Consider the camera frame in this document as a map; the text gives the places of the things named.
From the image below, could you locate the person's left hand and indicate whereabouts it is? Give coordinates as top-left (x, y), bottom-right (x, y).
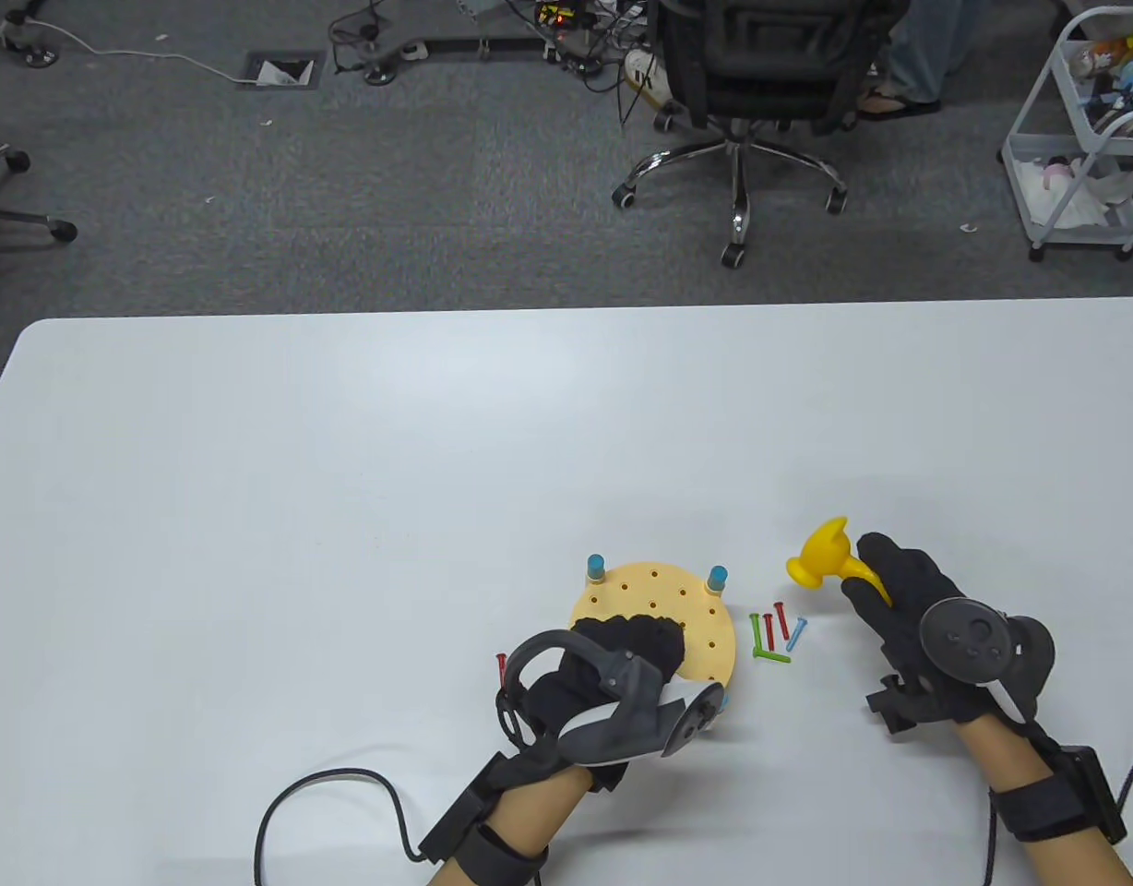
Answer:
top-left (502, 617), bottom-right (687, 795)

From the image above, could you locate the person's right hand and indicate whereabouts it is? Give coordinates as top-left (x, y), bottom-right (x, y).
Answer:
top-left (841, 533), bottom-right (1056, 730)

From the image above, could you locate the yellow round tap bench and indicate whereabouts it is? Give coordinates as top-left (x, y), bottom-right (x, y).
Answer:
top-left (569, 554), bottom-right (736, 713)

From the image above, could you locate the yellow toy hammer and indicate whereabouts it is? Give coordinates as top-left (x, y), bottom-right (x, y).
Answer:
top-left (786, 515), bottom-right (895, 610)

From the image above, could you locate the person's left forearm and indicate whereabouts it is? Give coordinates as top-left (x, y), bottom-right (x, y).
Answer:
top-left (428, 764), bottom-right (595, 886)

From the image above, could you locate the colourful toy figure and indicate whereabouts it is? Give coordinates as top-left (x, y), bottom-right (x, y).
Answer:
top-left (1074, 32), bottom-right (1130, 79)

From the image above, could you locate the dark grey handheld controller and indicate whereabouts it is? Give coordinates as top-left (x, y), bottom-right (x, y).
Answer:
top-left (919, 598), bottom-right (1056, 725)
top-left (495, 630), bottom-right (726, 769)

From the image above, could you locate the black wrist band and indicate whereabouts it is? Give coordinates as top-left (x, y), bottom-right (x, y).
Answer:
top-left (989, 746), bottom-right (1130, 845)
top-left (417, 752), bottom-right (551, 886)

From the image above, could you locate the white crumpled cloth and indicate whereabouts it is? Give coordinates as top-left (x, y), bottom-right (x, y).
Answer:
top-left (1028, 157), bottom-right (1133, 230)

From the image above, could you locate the white utility cart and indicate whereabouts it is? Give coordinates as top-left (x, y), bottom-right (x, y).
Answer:
top-left (998, 5), bottom-right (1133, 264)

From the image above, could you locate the black office chair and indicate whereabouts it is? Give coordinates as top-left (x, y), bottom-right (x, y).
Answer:
top-left (611, 0), bottom-right (911, 270)

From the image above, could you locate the grey floor box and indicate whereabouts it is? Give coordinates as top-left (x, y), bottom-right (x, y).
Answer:
top-left (237, 51), bottom-right (326, 90)

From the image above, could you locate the black chair base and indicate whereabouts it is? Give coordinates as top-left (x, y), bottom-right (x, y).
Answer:
top-left (0, 143), bottom-right (78, 245)

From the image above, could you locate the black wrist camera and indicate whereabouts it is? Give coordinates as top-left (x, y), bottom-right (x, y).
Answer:
top-left (866, 674), bottom-right (936, 736)

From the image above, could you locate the tangle of black cables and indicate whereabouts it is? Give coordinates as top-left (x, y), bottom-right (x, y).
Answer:
top-left (327, 0), bottom-right (664, 126)

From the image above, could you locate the white floor cable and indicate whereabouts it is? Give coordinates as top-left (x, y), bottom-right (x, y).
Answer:
top-left (0, 18), bottom-right (258, 86)

